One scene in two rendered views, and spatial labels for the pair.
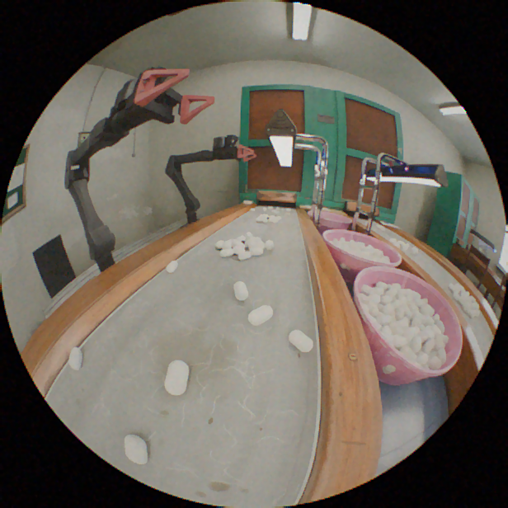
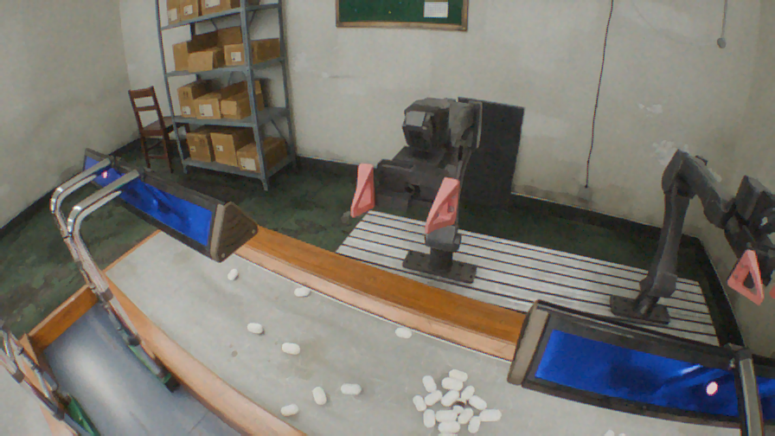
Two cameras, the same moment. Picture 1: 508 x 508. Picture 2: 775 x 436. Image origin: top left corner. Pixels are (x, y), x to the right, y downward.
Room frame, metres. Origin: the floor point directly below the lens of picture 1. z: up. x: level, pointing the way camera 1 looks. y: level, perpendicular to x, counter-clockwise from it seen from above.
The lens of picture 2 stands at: (0.31, -0.26, 1.32)
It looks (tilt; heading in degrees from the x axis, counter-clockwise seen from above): 34 degrees down; 104
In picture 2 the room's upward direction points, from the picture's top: straight up
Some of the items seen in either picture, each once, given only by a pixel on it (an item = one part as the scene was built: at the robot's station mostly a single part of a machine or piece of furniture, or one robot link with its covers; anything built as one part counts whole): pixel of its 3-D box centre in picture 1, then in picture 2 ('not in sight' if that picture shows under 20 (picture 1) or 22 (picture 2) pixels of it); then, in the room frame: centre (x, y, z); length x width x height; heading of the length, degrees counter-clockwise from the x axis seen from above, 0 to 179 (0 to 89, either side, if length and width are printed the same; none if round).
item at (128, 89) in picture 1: (122, 110); (437, 132); (0.26, 0.30, 1.12); 0.12 x 0.09 x 0.12; 83
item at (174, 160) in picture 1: (190, 163); (699, 195); (0.87, 0.39, 1.05); 0.30 x 0.09 x 0.12; 83
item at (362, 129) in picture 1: (322, 147); not in sight; (1.35, -0.58, 1.31); 1.36 x 0.55 x 0.95; 78
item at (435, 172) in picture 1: (396, 172); not in sight; (0.57, -0.67, 1.08); 0.62 x 0.08 x 0.07; 168
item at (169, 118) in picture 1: (147, 107); (417, 178); (0.24, 0.20, 1.07); 0.10 x 0.07 x 0.07; 173
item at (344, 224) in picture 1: (328, 223); not in sight; (0.79, -0.43, 0.72); 0.27 x 0.27 x 0.10
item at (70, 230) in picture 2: not in sight; (134, 277); (-0.28, 0.01, 0.90); 0.20 x 0.19 x 0.45; 168
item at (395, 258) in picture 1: (358, 256); not in sight; (0.36, -0.34, 0.72); 0.27 x 0.27 x 0.10
